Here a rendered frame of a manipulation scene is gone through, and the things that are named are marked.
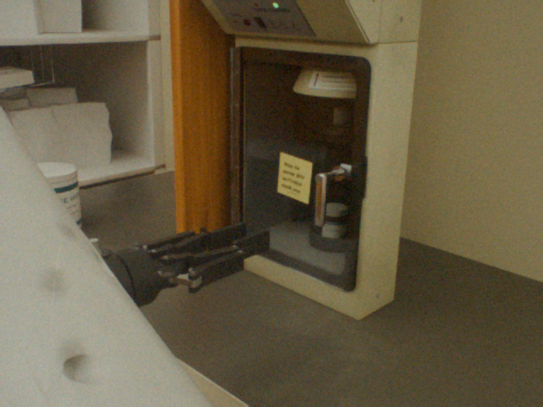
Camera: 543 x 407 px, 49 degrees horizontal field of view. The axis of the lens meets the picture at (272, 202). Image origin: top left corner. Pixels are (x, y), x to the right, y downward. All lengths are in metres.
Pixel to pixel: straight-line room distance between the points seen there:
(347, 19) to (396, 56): 0.12
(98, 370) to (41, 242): 0.05
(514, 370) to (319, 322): 0.32
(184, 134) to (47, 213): 0.94
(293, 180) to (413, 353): 0.36
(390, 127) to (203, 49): 0.39
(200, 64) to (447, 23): 0.54
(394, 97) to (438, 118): 0.41
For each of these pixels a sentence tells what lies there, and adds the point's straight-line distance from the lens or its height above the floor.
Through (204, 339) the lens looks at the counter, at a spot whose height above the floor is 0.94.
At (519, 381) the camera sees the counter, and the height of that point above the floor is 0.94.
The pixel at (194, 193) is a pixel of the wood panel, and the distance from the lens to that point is 1.20.
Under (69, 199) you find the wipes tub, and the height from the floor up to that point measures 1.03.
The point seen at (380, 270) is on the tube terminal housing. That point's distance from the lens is 1.08.
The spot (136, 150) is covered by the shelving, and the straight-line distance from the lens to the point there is 2.27.
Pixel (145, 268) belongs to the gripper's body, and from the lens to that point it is 0.72.
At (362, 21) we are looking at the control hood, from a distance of 0.90.
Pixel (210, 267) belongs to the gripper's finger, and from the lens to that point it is 0.75.
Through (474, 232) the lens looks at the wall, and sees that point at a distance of 1.40.
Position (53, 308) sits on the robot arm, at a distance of 0.20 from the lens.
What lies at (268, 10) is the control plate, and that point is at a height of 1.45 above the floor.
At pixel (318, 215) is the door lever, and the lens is 0.97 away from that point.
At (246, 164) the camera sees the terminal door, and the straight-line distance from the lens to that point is 1.14.
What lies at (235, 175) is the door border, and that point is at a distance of 1.17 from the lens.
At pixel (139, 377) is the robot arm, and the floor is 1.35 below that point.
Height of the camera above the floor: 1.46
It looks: 19 degrees down
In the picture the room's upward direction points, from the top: 1 degrees clockwise
